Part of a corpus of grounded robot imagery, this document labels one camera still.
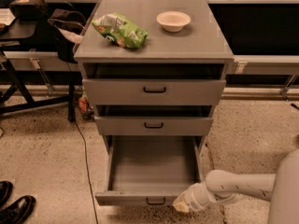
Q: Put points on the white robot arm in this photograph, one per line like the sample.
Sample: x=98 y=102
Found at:
x=220 y=187

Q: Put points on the white paper bowl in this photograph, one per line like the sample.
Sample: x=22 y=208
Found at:
x=173 y=21

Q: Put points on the grey drawer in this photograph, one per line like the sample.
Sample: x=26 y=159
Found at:
x=181 y=120
x=154 y=84
x=150 y=170

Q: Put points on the black folding table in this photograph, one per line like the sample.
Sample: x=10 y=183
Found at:
x=30 y=55

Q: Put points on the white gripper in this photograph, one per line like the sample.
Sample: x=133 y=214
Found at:
x=193 y=196

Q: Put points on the grey bottom drawer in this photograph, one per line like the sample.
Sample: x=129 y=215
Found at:
x=150 y=170

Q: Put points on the black left shoe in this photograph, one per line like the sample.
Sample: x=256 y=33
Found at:
x=6 y=188

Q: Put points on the black bag on table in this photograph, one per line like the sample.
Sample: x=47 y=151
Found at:
x=28 y=10

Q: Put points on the red object behind cabinet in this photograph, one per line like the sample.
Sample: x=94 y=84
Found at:
x=84 y=107

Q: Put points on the green chip bag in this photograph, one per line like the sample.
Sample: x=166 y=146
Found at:
x=120 y=31

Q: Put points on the grey top drawer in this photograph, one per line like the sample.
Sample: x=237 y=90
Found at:
x=154 y=84

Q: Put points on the grey drawer cabinet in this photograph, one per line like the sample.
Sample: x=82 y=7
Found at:
x=201 y=41

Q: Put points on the grey middle drawer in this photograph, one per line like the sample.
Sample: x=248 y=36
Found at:
x=181 y=120

